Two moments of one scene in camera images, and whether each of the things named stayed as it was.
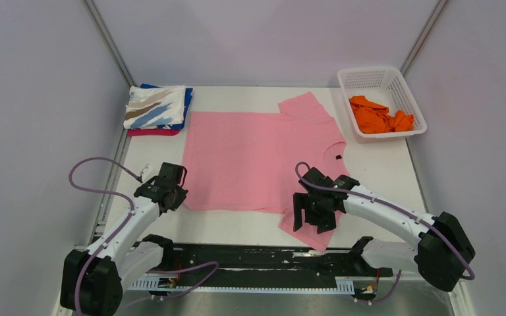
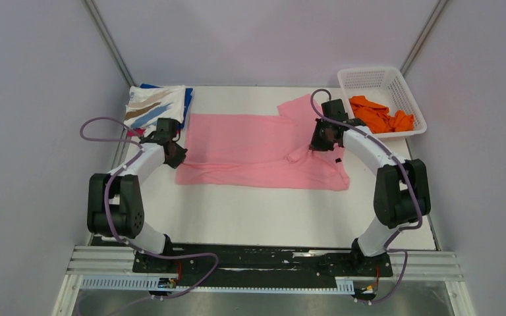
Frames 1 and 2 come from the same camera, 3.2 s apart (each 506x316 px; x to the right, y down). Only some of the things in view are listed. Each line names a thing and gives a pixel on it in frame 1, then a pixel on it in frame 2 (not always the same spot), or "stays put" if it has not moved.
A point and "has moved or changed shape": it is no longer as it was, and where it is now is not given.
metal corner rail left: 104,33 stays put
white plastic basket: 381,107 stays put
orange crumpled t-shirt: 372,118 stays put
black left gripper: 180,197 → 179,158
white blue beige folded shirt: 149,106 stays put
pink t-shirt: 253,162 has moved or changed shape
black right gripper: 301,201 → 317,145
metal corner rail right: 430,22 stays put
